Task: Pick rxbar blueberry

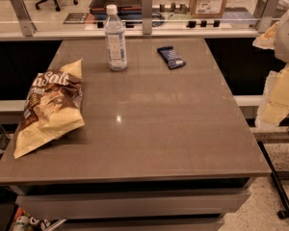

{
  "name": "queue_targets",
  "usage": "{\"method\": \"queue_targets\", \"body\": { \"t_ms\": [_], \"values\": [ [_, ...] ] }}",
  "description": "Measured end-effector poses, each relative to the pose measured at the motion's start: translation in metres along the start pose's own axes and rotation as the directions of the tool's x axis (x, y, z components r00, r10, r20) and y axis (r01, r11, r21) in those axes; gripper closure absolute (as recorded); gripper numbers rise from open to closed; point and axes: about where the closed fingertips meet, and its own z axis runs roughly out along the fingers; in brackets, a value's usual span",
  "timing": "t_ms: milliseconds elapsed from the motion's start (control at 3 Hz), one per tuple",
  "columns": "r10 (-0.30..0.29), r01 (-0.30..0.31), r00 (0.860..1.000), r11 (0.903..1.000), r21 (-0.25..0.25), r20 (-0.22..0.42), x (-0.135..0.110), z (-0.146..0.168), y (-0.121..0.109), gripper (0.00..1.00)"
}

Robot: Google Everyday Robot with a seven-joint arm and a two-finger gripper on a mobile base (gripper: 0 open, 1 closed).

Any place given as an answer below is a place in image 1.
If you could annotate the black floor bar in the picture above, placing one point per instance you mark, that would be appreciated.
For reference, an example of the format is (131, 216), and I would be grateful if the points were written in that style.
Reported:
(283, 214)

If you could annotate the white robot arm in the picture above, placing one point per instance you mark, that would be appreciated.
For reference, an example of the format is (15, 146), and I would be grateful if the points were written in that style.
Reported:
(284, 31)

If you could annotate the dark blue rxbar wrapper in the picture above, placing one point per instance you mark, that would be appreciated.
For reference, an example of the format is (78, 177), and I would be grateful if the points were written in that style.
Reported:
(169, 56)

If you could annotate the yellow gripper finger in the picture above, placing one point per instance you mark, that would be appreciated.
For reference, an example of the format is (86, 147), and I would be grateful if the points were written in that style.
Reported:
(274, 106)

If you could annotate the right metal glass bracket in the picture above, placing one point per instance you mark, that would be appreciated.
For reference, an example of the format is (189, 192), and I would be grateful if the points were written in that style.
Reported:
(264, 12)

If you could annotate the metal glass bracket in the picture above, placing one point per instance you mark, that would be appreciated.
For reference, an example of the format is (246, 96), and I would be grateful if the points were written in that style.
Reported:
(264, 12)
(26, 24)
(147, 17)

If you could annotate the clear plastic water bottle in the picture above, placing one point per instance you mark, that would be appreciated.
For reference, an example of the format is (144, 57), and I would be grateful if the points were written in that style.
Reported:
(115, 39)

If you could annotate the cardboard box with label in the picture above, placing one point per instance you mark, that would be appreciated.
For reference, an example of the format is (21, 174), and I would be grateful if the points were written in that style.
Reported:
(207, 8)

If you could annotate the left metal glass bracket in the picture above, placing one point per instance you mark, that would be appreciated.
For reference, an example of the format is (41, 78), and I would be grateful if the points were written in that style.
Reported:
(26, 24)

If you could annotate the middle metal glass bracket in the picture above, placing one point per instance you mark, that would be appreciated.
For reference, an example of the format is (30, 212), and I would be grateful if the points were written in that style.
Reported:
(147, 17)

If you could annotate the grey table drawer unit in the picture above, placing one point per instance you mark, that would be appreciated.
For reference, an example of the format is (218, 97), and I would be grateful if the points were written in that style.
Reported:
(184, 205)

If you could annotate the sea salt chips bag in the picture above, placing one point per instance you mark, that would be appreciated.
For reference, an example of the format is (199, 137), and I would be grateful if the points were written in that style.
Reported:
(52, 108)

